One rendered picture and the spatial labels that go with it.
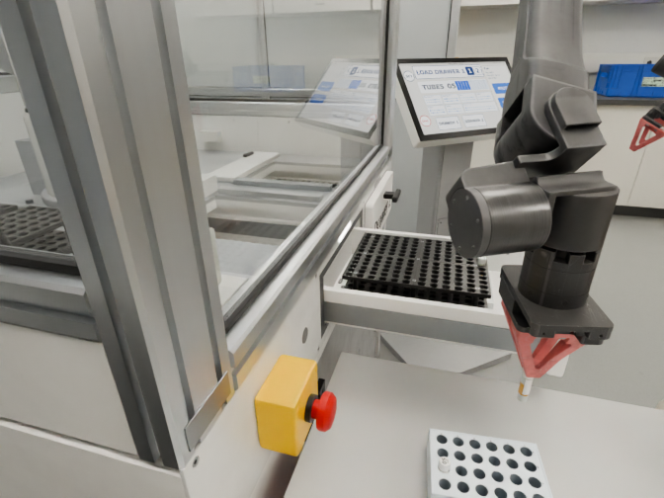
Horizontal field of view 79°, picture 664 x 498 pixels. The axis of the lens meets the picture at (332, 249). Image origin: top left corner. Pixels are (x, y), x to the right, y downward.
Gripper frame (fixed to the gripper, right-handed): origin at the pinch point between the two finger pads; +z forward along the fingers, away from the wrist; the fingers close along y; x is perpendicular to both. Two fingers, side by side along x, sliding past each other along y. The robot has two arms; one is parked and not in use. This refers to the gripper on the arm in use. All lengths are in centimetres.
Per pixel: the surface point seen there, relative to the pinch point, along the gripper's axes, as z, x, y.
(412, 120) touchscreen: -7, -5, -104
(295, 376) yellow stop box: 0.5, -24.4, 2.6
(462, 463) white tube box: 12.2, -6.1, 2.9
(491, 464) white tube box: 12.3, -3.0, 2.7
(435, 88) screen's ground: -15, 3, -116
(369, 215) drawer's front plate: 2.6, -17.6, -46.6
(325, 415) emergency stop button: 2.9, -21.1, 5.2
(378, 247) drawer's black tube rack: 2.6, -15.6, -31.8
